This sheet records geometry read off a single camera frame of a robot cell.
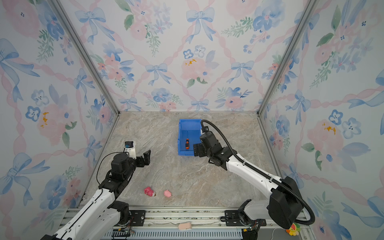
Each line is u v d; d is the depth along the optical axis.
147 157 0.76
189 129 1.13
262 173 0.46
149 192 0.80
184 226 0.70
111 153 0.65
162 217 0.76
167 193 0.80
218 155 0.59
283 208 0.40
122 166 0.61
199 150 0.73
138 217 0.74
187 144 1.00
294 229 0.70
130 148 0.69
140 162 0.73
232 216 0.75
